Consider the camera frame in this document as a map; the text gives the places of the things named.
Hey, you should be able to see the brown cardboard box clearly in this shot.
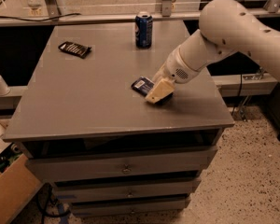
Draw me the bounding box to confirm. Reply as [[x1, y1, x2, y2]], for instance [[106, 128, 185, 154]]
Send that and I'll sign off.
[[0, 155, 43, 224]]

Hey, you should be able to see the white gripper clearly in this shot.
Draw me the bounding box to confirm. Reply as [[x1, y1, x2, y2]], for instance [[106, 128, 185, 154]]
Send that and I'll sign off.
[[145, 46, 206, 104]]

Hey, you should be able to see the grey drawer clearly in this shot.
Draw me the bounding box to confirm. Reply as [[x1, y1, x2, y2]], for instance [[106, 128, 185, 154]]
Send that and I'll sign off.
[[71, 195, 190, 217], [26, 146, 217, 182], [53, 177, 201, 203]]

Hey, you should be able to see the black rxbar chocolate bar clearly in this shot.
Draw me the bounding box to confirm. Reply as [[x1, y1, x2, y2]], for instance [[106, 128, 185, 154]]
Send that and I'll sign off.
[[58, 41, 91, 59]]

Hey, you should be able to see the top grey drawer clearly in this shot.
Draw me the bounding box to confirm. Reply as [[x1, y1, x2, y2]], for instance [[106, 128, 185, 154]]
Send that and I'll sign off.
[[26, 146, 217, 182]]

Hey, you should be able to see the blue rxbar blueberry bar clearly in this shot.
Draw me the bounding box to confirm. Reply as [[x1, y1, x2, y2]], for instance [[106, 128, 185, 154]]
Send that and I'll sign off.
[[131, 77, 154, 96]]

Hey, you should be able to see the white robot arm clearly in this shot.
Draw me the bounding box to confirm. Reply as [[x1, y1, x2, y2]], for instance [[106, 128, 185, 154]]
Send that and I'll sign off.
[[146, 0, 280, 104]]

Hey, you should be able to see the black hanging cable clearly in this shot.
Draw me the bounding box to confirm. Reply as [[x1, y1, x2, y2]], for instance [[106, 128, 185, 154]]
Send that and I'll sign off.
[[231, 74, 245, 117]]

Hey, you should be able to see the bottom grey drawer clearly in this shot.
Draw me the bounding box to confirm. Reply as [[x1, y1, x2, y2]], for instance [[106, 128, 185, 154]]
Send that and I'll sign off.
[[71, 195, 190, 217]]

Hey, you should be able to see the black cable on ledge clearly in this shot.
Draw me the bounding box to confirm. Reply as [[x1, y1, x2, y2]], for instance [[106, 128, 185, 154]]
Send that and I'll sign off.
[[0, 12, 82, 22]]

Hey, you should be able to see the middle grey drawer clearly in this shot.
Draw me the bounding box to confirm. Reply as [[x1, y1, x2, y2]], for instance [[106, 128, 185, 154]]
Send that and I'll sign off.
[[53, 177, 201, 203]]

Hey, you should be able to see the grey drawer cabinet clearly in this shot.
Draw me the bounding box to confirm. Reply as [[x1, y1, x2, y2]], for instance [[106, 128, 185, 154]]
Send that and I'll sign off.
[[5, 21, 233, 208]]

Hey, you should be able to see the blue pepsi soda can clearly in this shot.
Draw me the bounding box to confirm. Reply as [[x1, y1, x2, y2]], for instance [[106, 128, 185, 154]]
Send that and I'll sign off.
[[135, 11, 153, 49]]

